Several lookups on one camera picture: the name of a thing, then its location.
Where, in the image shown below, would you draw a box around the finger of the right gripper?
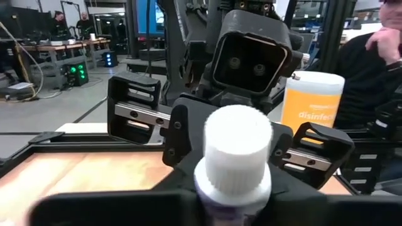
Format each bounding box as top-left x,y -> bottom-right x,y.
162,96 -> 221,170
269,121 -> 295,168

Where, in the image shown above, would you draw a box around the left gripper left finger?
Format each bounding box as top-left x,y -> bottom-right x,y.
30,163 -> 204,226

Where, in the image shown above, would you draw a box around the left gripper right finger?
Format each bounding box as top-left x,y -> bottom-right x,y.
266,175 -> 402,226

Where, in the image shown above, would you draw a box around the yellow disinfecting wipes canister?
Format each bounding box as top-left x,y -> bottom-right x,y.
280,70 -> 346,146

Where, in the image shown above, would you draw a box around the computer tower blue lights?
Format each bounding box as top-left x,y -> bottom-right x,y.
102,50 -> 119,68

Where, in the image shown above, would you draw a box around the computer tower green lights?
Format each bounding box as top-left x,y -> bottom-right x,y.
63,61 -> 90,88

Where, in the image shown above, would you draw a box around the blue-lit monitor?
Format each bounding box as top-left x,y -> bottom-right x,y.
136,0 -> 166,38

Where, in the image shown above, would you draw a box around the person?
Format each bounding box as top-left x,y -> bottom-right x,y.
51,11 -> 69,40
75,11 -> 95,39
333,0 -> 402,130

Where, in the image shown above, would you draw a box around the wooden workbench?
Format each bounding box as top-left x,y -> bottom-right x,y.
18,39 -> 111,73

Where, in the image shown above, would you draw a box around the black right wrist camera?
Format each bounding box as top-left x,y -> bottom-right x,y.
209,8 -> 294,95

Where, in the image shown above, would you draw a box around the yellow floor cable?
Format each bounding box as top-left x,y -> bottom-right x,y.
0,21 -> 45,102

